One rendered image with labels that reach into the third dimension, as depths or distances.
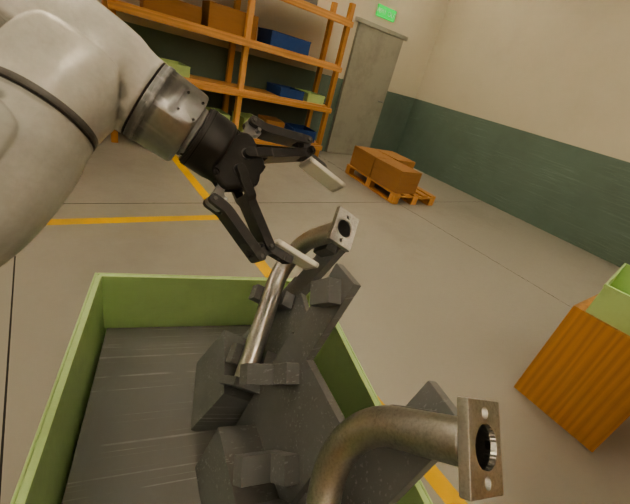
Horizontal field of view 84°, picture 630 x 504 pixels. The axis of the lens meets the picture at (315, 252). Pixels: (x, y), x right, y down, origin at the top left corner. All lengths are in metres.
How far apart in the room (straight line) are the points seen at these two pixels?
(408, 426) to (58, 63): 0.40
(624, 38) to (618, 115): 0.95
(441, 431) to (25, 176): 0.36
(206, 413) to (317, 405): 0.20
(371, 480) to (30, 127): 0.41
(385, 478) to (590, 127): 6.22
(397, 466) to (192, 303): 0.50
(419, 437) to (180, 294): 0.54
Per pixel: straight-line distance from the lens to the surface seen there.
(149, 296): 0.72
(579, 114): 6.51
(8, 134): 0.36
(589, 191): 6.33
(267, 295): 0.57
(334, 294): 0.40
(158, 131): 0.41
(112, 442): 0.61
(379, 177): 5.07
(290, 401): 0.48
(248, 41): 5.08
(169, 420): 0.63
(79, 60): 0.40
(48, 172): 0.37
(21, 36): 0.41
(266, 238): 0.44
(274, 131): 0.49
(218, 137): 0.42
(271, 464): 0.48
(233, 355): 0.56
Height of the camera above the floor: 1.36
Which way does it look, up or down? 27 degrees down
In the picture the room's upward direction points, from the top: 16 degrees clockwise
